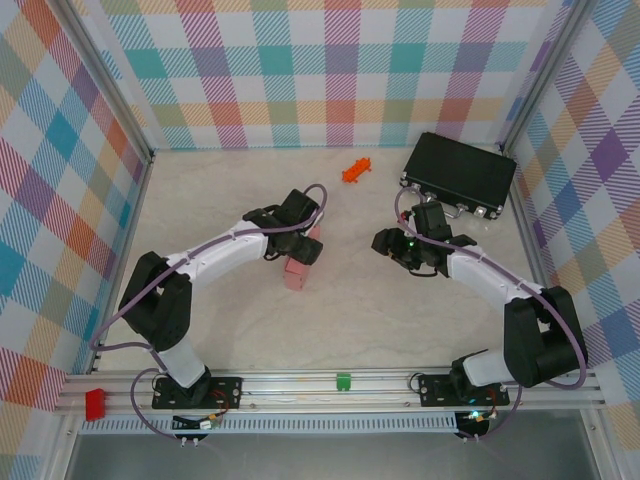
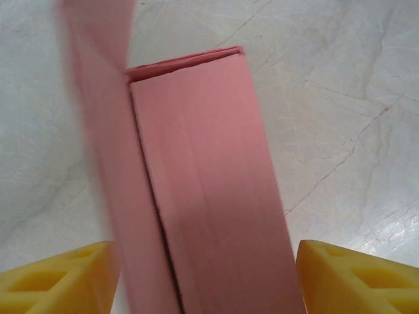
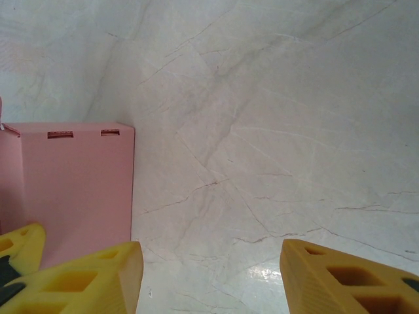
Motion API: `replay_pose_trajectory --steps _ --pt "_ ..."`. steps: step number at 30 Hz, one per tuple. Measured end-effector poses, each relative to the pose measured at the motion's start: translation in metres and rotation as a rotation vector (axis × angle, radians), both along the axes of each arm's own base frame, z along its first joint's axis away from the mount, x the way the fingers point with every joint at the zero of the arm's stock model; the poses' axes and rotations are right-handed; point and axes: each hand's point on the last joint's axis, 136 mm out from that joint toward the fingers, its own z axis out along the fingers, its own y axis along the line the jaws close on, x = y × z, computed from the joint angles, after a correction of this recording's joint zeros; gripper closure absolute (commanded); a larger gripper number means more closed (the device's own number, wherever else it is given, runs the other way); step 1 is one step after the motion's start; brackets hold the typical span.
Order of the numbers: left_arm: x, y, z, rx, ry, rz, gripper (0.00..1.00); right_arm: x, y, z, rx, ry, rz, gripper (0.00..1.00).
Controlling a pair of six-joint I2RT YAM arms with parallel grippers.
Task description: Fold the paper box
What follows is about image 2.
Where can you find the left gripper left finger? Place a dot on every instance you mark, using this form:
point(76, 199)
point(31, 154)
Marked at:
point(49, 284)

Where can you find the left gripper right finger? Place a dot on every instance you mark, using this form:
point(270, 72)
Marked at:
point(366, 288)

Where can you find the pink paper box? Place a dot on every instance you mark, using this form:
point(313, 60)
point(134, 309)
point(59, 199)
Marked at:
point(212, 163)

